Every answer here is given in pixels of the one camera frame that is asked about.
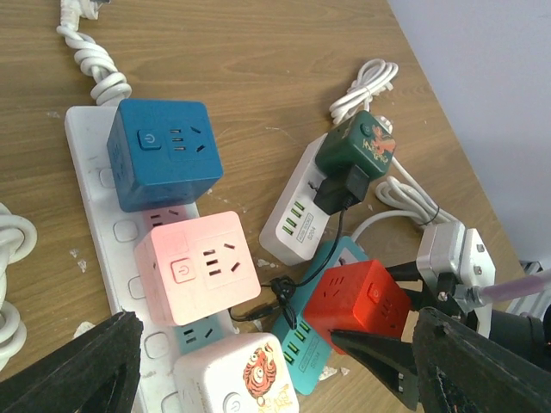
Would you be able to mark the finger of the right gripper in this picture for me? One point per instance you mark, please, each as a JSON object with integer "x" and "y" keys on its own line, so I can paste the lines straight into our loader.
{"x": 405, "y": 272}
{"x": 389, "y": 359}

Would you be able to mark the long white power strip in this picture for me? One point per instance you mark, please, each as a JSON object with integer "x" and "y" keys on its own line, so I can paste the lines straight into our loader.
{"x": 115, "y": 235}

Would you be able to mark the black charger with cable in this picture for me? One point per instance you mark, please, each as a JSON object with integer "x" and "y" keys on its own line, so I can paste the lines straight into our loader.
{"x": 336, "y": 194}

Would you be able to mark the white power strip green ports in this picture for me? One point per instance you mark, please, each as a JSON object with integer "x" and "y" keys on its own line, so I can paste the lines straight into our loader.
{"x": 296, "y": 225}

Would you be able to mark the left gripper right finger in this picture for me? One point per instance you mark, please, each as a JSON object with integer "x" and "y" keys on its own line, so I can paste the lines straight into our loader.
{"x": 462, "y": 371}

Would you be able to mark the white cube socket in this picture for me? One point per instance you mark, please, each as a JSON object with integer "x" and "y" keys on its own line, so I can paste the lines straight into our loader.
{"x": 239, "y": 373}

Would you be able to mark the red cube socket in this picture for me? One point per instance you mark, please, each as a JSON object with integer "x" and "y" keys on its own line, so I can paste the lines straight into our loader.
{"x": 360, "y": 296}

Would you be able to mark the pink cube socket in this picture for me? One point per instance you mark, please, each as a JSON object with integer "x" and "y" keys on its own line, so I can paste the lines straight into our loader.
{"x": 194, "y": 268}

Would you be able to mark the teal power strip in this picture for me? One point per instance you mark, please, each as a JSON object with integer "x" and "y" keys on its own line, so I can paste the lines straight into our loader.
{"x": 305, "y": 351}

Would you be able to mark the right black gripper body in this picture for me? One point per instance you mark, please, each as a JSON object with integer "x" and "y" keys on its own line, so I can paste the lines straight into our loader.
{"x": 451, "y": 298}

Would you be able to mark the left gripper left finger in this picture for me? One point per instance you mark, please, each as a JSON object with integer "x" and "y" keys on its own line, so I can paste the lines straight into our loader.
{"x": 95, "y": 372}

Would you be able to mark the dark green cube socket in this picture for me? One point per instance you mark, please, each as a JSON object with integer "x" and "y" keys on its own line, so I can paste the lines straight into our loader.
{"x": 360, "y": 140}

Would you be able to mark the blue cube socket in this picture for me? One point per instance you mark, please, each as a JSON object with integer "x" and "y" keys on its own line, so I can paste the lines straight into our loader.
{"x": 162, "y": 153}

